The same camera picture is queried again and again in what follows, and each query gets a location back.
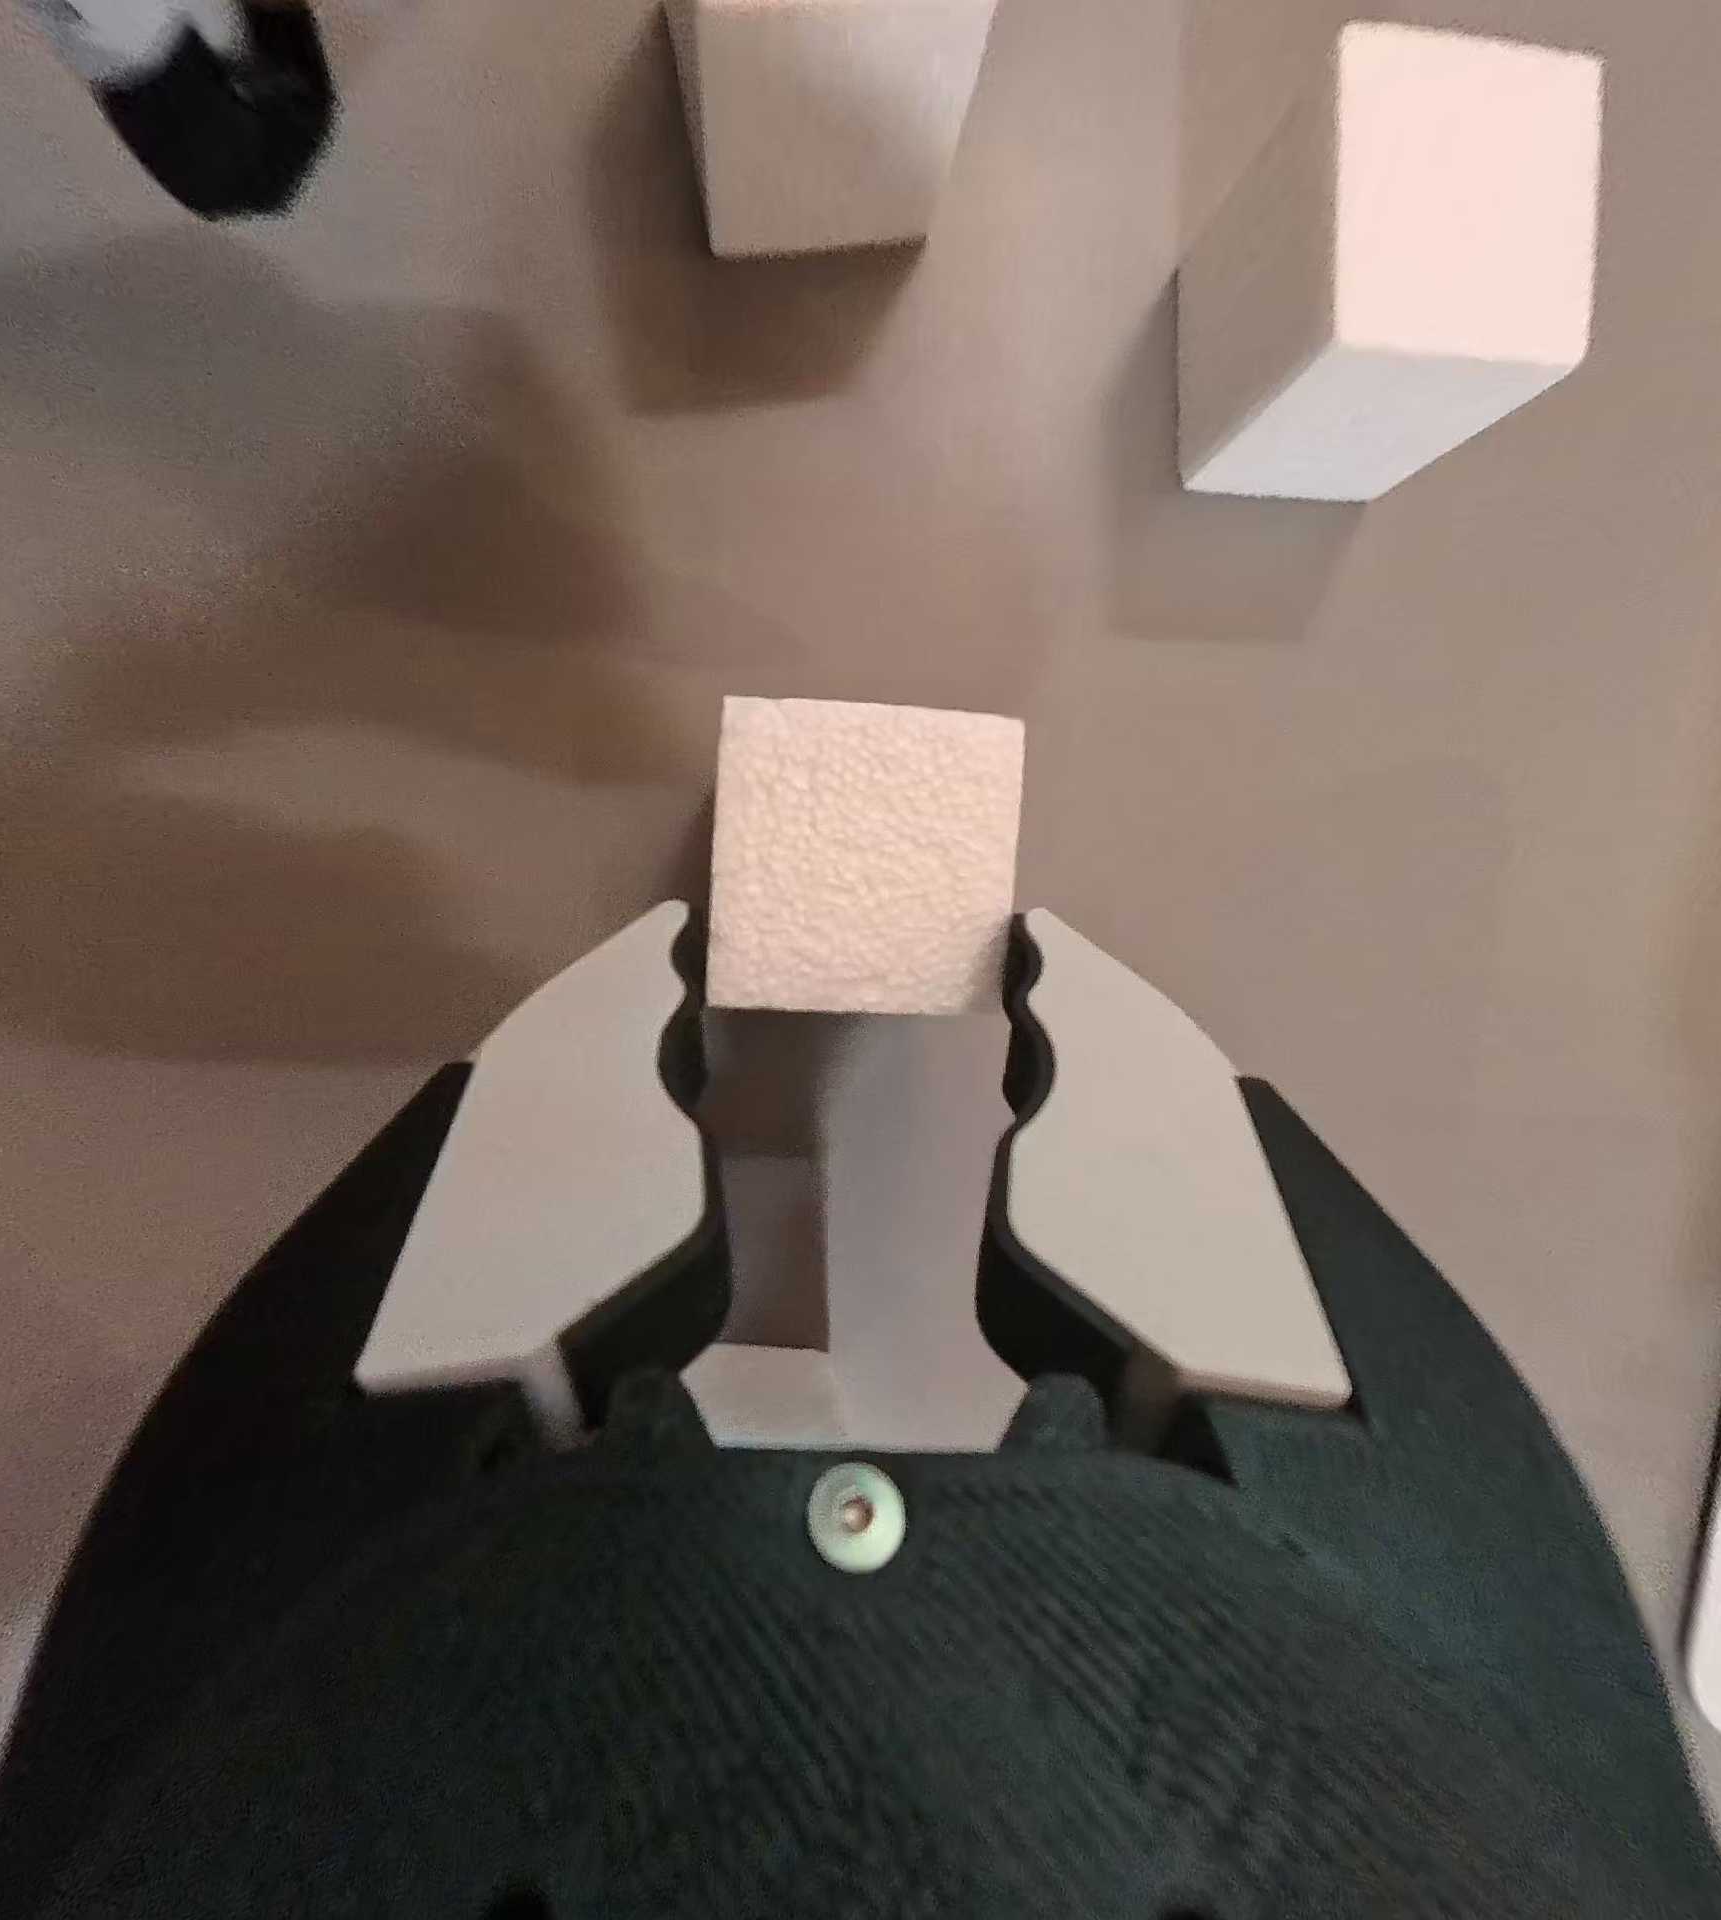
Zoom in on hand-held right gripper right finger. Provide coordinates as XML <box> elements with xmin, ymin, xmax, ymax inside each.
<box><xmin>974</xmin><ymin>906</ymin><xmax>1354</xmax><ymax>1453</ymax></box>

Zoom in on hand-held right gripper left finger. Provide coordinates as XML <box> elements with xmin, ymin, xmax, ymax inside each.
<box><xmin>351</xmin><ymin>901</ymin><xmax>736</xmax><ymax>1453</ymax></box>

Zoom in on white hard foam cube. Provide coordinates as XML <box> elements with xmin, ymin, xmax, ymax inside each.
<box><xmin>1177</xmin><ymin>21</ymin><xmax>1607</xmax><ymax>504</ymax></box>
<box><xmin>663</xmin><ymin>0</ymin><xmax>999</xmax><ymax>262</ymax></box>
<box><xmin>705</xmin><ymin>693</ymin><xmax>1030</xmax><ymax>1019</ymax></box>

